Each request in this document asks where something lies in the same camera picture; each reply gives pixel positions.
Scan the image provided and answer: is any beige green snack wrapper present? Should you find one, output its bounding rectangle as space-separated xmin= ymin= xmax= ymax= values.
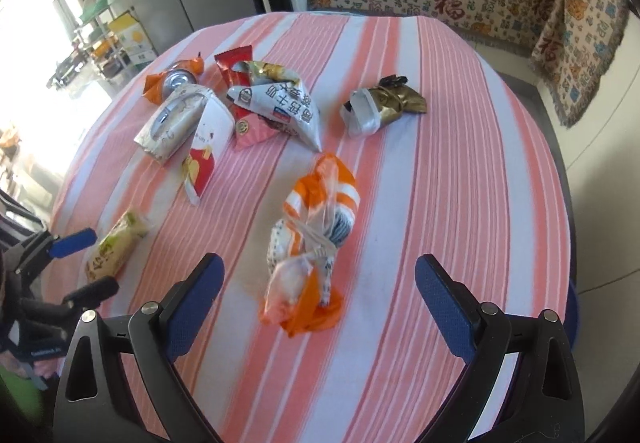
xmin=85 ymin=209 xmax=151 ymax=283

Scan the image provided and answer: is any crushed white paper box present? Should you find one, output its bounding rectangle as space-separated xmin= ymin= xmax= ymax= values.
xmin=134 ymin=83 xmax=235 ymax=164

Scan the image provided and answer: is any red fries snack bag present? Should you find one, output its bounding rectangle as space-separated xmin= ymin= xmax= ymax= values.
xmin=182 ymin=146 xmax=216 ymax=204

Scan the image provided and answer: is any white grey snack wrapper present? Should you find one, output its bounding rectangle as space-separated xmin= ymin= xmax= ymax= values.
xmin=227 ymin=80 xmax=322 ymax=152

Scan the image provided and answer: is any green storage rack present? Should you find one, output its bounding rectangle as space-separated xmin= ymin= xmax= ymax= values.
xmin=47 ymin=0 xmax=131 ymax=90

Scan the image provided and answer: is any yellow cardboard box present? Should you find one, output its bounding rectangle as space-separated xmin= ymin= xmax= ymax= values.
xmin=107 ymin=12 xmax=157 ymax=65

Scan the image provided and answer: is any pink striped tablecloth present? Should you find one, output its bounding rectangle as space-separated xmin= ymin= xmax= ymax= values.
xmin=53 ymin=13 xmax=570 ymax=442

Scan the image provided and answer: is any yellow grey chip bag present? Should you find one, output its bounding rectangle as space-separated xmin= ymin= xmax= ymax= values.
xmin=233 ymin=60 xmax=300 ymax=85

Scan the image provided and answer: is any orange plastic bag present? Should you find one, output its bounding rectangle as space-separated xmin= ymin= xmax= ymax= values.
xmin=260 ymin=154 xmax=360 ymax=338

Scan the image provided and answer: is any crushed white gold carton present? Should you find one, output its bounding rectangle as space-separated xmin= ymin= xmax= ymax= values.
xmin=340 ymin=74 xmax=427 ymax=137

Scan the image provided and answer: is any red long snack wrapper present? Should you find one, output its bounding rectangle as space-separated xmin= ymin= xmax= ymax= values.
xmin=214 ymin=47 xmax=284 ymax=153

